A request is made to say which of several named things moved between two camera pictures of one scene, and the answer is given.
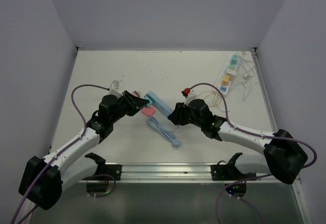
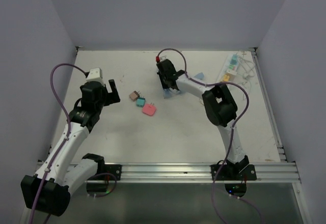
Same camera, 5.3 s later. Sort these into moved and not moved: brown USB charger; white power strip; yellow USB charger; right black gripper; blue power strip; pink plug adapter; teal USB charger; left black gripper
Moved: left black gripper; right black gripper; teal USB charger; blue power strip
Not moved: brown USB charger; white power strip; yellow USB charger; pink plug adapter
